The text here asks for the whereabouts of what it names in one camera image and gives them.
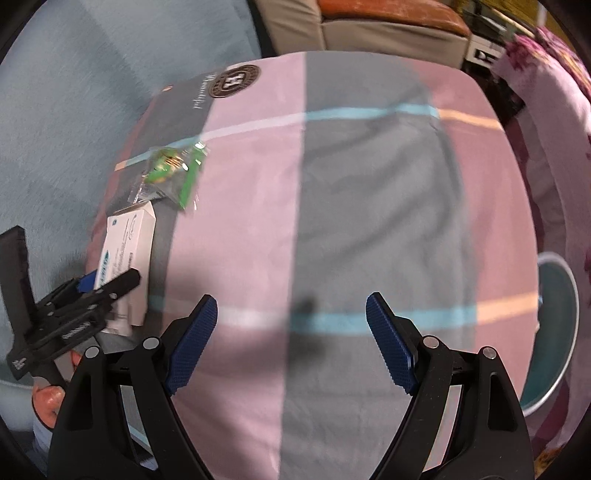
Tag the green snack packet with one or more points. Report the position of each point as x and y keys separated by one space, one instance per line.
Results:
x=175 y=175

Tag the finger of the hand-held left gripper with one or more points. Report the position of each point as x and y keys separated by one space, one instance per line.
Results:
x=120 y=281
x=85 y=281

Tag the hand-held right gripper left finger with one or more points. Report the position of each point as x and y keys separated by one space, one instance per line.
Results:
x=194 y=341

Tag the beige and brown sofa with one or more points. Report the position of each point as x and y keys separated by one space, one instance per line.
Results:
x=392 y=41

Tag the plaid tablecloth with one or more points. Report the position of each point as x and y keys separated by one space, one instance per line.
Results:
x=369 y=184

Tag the teal trash bin white rim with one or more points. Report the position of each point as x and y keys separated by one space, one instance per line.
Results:
x=554 y=323

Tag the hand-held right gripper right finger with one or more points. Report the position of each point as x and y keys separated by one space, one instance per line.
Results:
x=390 y=341

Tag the white medicine box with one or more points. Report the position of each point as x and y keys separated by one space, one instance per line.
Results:
x=129 y=240

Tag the person's left hand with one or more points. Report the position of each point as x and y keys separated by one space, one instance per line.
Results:
x=46 y=399

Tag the blue curtain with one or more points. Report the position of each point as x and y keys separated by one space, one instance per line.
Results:
x=69 y=115

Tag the small bedside cabinet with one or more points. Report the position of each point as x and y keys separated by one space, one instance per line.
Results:
x=485 y=50

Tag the floral bedspread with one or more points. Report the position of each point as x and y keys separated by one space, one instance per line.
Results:
x=554 y=138

